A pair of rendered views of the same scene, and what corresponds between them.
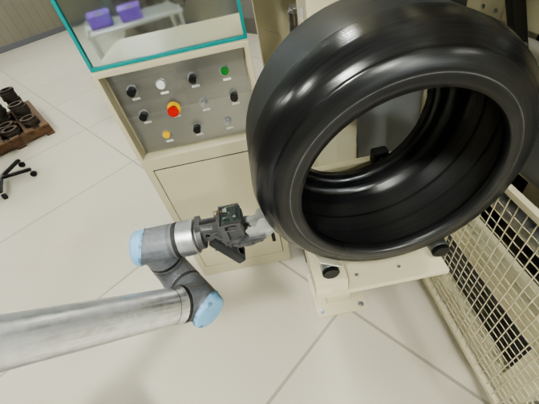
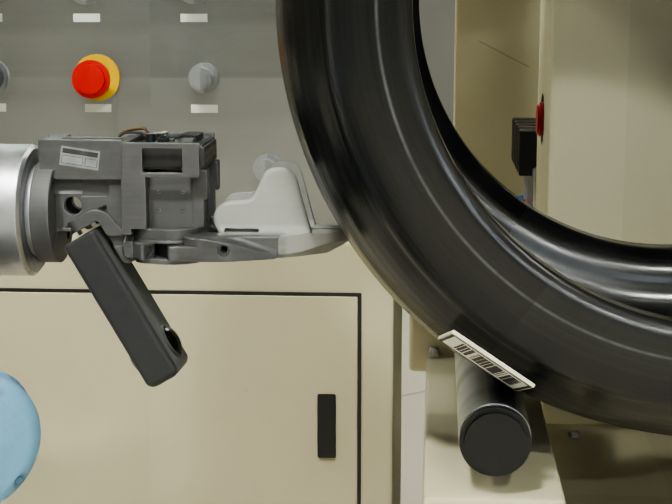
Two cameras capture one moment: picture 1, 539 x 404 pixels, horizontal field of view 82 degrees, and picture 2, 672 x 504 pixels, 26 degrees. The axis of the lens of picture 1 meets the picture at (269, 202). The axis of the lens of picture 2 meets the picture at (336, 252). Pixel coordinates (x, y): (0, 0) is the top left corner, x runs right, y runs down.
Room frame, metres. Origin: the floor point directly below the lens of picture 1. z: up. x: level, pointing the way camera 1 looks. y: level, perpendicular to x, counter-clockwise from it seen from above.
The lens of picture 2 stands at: (-0.44, -0.04, 1.18)
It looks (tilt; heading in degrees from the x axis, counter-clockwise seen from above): 10 degrees down; 2
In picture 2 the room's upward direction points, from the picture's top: straight up
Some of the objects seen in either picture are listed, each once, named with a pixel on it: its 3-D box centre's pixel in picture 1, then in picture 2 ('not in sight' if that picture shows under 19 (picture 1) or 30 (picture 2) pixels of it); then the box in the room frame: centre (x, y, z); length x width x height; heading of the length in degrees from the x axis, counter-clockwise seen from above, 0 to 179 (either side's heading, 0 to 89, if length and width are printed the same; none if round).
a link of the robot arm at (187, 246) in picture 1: (190, 236); (12, 209); (0.54, 0.21, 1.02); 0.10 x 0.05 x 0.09; 178
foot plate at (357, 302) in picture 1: (335, 290); not in sight; (0.85, -0.25, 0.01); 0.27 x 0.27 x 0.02; 88
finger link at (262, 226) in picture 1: (264, 225); (283, 210); (0.51, 0.03, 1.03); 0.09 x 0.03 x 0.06; 88
